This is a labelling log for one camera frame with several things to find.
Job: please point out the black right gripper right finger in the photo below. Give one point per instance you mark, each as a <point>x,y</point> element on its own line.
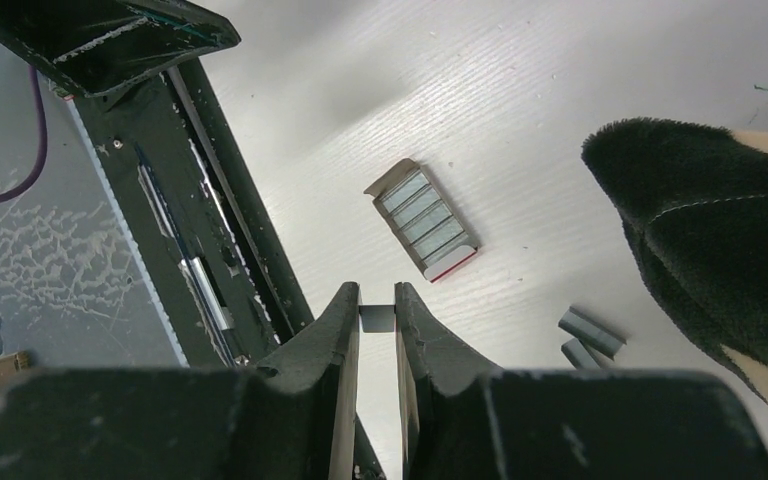
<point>464,417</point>

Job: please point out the grey staple strip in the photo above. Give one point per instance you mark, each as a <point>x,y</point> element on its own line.
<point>580,356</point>
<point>592,333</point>
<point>377,319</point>

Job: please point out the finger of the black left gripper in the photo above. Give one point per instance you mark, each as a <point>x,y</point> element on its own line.
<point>97,48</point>

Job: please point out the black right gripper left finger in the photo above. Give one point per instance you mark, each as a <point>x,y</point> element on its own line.
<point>290,415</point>

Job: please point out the black floral plush pillow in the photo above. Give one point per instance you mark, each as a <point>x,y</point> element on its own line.
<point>693,204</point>

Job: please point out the staple box with staples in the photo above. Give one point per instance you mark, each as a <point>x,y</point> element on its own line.
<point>426,225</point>

